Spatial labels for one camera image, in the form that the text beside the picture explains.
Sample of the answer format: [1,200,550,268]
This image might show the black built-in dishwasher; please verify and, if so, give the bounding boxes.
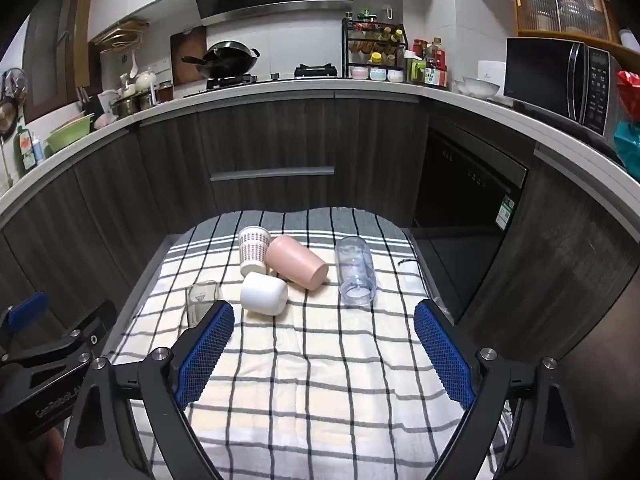
[410,127,530,326]

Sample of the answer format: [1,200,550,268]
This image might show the green plastic basin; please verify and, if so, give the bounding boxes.
[45,112,96,154]

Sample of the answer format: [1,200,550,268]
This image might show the white dotted pattern cup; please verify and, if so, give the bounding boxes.
[238,226,273,277]

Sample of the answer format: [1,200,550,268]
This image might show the black and white checked cloth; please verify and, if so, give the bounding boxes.
[107,206,512,480]

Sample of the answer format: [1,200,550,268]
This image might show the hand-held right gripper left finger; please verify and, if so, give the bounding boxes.
[62,300,236,480]

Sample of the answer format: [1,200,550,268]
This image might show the wooden glass-door cabinet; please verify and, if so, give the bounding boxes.
[510,0,619,44]

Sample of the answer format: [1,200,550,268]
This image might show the wooden door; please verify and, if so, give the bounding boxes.
[22,0,91,124]

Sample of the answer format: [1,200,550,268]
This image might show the plain white cup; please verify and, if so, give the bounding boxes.
[240,272,289,317]

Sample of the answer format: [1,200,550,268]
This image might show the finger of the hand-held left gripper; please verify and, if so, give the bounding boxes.
[0,291,51,357]
[0,300,119,376]

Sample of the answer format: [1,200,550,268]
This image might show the brown cutting board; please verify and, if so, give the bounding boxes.
[170,25,209,86]

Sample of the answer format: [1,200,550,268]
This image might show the small clear glass cup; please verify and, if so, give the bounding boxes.
[185,281,224,331]

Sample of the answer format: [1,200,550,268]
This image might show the white jug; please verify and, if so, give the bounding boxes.
[97,89,121,119]

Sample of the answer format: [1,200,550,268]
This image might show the blue plastic bag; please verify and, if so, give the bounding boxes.
[613,120,640,167]

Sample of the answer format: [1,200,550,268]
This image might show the black wok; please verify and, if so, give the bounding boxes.
[181,41,261,80]

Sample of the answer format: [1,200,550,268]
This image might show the large white bowl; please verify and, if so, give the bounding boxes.
[462,76,501,100]

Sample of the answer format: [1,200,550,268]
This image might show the steel pot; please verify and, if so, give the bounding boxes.
[112,93,141,117]

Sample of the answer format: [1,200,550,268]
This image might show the black gas hob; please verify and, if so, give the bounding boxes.
[183,64,346,99]

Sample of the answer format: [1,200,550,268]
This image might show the black microwave oven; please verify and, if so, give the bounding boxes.
[502,36,624,137]

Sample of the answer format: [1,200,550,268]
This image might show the tall clear plastic cup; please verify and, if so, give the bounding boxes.
[334,235,377,308]

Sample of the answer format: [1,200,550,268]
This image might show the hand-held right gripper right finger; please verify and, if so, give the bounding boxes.
[413,299,581,480]

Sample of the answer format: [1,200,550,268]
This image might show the green dish soap bottle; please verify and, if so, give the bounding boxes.
[17,125,40,170]

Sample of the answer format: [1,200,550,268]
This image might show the dark wood base cabinets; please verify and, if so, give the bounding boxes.
[0,91,640,411]

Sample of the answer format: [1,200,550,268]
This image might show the wall rack with boards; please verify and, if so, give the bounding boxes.
[94,17,151,54]

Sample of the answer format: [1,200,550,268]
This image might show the black wire spice rack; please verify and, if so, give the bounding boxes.
[341,17,409,82]

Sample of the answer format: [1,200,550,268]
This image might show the red plastic bag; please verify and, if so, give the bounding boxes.
[615,70,640,122]

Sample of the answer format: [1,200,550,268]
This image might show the pink cup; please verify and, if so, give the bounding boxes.
[265,234,330,292]

